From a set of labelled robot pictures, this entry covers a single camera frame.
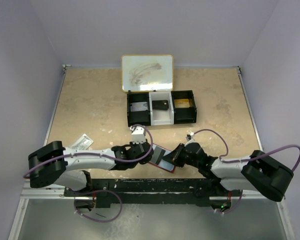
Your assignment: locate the black white three-bin organizer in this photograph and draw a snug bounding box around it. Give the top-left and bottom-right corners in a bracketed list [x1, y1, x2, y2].
[126, 90, 198, 127]

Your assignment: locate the dark grey credit card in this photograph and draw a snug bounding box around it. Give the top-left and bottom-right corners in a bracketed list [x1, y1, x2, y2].
[152, 100, 169, 111]

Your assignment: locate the gold credit card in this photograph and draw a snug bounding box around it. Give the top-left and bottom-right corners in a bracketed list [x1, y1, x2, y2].
[174, 98, 191, 109]

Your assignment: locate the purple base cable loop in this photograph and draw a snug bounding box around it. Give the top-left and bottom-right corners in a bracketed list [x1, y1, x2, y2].
[73, 188, 123, 223]

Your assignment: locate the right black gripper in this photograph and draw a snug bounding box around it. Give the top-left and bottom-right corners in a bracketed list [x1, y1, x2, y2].
[162, 143, 200, 169]

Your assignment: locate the small whiteboard with stand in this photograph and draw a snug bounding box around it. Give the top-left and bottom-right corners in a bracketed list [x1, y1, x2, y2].
[121, 54, 174, 93]

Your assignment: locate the silver credit card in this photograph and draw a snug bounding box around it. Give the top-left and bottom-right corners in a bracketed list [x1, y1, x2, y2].
[130, 101, 149, 112]

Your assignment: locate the red card holder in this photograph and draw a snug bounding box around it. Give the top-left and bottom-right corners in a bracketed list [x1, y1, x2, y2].
[148, 144, 176, 173]

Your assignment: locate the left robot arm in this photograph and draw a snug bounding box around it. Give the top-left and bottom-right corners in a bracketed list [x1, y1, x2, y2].
[23, 140, 153, 196]

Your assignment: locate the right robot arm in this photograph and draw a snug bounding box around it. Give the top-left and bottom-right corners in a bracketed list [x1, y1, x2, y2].
[163, 141, 295, 202]

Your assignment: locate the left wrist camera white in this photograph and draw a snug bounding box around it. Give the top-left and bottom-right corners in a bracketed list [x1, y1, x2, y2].
[130, 126, 146, 144]

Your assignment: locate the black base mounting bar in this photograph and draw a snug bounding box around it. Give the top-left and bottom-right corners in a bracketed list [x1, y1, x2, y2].
[64, 178, 240, 207]

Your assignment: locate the silver foil packet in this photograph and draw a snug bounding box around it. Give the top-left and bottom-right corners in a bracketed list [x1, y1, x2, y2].
[69, 133, 94, 150]

